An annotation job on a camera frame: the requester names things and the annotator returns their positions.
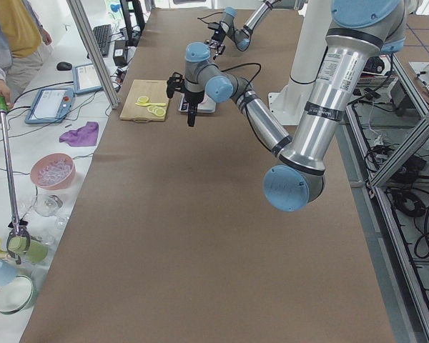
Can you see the digital kitchen scale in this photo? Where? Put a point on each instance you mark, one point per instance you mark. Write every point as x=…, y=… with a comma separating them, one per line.
x=183, y=104

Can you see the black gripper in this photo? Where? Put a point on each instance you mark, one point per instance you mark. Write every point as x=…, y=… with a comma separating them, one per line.
x=192, y=98
x=218, y=38

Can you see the clear wine glass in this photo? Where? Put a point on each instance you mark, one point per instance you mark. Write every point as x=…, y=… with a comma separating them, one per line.
x=42, y=212

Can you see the pink plastic cup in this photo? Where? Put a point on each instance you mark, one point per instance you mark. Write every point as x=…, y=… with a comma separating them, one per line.
x=207, y=100

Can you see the person hand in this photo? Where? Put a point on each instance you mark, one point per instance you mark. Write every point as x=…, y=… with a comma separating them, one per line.
x=5, y=93

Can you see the yellow plastic knife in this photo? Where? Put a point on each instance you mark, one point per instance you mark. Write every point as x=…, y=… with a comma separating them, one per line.
x=150, y=104

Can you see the aluminium frame post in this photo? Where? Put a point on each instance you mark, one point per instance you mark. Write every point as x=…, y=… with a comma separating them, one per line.
x=90, y=43

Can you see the teach pendant near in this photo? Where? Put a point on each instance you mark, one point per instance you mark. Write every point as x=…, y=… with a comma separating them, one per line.
x=51, y=105

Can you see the black keyboard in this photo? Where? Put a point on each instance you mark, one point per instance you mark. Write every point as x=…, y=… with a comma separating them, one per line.
x=103, y=34

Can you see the green white bowl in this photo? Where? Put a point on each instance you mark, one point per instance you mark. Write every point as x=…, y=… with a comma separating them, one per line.
x=17, y=295

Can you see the reacher grabber tool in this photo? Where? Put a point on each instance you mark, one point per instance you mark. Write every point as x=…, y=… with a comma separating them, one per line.
x=17, y=228

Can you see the lemon slice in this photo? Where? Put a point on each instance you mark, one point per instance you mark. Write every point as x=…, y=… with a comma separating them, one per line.
x=143, y=100
x=160, y=112
x=153, y=109

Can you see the lemon slice middle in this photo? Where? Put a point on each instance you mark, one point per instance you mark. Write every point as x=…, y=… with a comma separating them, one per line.
x=153, y=109

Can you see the green cup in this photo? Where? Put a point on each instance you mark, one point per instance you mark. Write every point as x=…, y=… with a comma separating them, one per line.
x=33, y=251

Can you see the teach pendant far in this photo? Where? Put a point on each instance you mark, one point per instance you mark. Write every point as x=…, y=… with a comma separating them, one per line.
x=85, y=79

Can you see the bamboo cutting board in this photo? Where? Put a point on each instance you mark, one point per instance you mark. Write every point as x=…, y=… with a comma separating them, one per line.
x=155, y=90

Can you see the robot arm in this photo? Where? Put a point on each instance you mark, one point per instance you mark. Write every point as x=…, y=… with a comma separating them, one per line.
x=297, y=124
x=242, y=36

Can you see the person in yellow vest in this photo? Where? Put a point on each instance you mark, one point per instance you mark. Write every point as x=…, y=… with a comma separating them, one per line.
x=24, y=45

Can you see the teach pendant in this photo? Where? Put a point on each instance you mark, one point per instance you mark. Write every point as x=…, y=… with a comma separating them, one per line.
x=51, y=105
x=85, y=79

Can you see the purple cloth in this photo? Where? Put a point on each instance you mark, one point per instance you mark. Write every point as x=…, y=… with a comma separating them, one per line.
x=85, y=136

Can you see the lemon slice front left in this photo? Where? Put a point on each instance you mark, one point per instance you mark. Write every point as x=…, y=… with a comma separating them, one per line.
x=143, y=100

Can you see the lemon slice top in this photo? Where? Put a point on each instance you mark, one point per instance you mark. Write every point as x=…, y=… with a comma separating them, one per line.
x=160, y=112

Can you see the black computer mouse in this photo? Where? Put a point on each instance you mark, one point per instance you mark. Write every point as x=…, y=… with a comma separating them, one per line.
x=63, y=66

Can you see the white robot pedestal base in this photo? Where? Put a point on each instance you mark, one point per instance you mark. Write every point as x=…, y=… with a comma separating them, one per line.
x=288, y=104

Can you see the pink bowl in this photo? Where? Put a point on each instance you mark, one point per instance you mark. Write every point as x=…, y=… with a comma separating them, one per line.
x=53, y=172

